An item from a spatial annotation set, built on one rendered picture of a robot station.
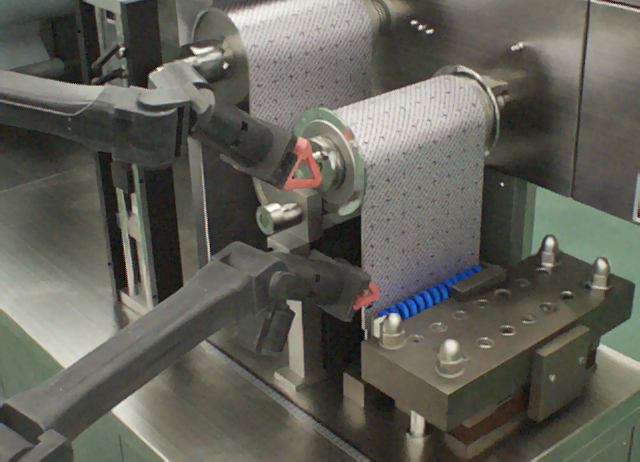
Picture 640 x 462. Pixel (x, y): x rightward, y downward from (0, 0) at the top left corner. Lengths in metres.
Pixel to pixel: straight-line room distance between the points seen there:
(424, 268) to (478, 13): 0.39
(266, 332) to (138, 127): 0.31
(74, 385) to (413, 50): 0.87
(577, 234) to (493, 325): 2.55
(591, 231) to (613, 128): 2.55
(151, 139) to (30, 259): 0.83
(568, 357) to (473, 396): 0.17
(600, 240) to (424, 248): 2.50
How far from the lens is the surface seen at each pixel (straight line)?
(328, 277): 1.29
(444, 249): 1.48
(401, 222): 1.39
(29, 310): 1.77
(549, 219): 4.04
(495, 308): 1.45
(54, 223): 2.05
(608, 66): 1.42
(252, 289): 1.17
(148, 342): 1.08
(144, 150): 1.14
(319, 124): 1.33
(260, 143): 1.21
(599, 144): 1.46
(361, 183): 1.30
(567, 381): 1.45
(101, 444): 1.68
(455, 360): 1.29
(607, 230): 3.99
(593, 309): 1.47
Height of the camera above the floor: 1.78
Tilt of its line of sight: 26 degrees down
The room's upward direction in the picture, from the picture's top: 1 degrees counter-clockwise
